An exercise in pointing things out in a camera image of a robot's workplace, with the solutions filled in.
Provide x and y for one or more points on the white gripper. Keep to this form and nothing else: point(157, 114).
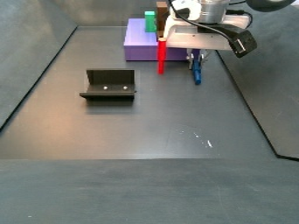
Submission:
point(182, 35)

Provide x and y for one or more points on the blue stepped peg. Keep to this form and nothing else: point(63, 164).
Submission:
point(197, 70)

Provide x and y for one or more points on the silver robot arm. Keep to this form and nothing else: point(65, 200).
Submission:
point(207, 12)

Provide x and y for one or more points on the red cylindrical peg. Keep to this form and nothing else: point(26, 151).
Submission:
point(161, 55)

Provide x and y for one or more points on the purple base block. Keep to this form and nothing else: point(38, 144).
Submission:
point(141, 44)

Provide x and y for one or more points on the green U-shaped block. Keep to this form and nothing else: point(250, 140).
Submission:
point(150, 27)

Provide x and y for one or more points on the brown L-shaped block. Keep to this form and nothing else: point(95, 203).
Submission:
point(162, 14)

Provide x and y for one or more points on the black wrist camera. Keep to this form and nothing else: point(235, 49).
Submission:
point(239, 38)

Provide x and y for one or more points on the black angle bracket fixture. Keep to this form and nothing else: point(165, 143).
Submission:
point(110, 84)

